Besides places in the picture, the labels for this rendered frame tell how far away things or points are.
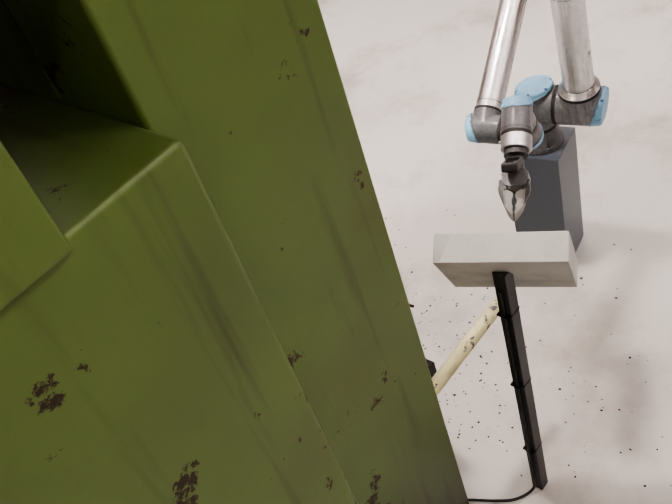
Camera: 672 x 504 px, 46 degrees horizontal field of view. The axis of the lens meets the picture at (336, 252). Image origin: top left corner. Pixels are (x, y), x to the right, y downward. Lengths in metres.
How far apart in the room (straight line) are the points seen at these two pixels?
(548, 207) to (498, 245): 1.36
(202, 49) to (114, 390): 0.57
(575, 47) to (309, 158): 1.51
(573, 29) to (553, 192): 0.74
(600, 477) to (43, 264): 2.26
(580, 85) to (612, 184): 1.07
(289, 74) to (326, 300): 0.53
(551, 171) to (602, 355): 0.75
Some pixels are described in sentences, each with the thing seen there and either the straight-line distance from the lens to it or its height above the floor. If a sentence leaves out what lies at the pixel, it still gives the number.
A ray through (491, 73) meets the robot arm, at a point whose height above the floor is 1.22.
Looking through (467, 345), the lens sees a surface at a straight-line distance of 2.55.
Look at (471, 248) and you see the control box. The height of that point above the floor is 1.18.
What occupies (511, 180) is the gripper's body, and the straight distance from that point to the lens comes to 2.32.
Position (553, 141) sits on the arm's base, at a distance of 3.25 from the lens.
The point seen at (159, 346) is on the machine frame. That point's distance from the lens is 1.35.
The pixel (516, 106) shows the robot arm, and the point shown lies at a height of 1.25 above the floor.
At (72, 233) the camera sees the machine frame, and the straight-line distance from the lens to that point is 1.18.
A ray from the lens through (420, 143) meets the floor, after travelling 4.49.
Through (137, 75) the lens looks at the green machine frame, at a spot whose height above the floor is 2.06.
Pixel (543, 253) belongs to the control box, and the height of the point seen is 1.17.
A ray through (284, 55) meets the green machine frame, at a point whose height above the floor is 1.91.
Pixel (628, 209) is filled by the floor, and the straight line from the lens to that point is 3.88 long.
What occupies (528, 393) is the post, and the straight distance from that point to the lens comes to 2.53.
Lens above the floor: 2.60
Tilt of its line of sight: 41 degrees down
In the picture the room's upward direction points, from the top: 20 degrees counter-clockwise
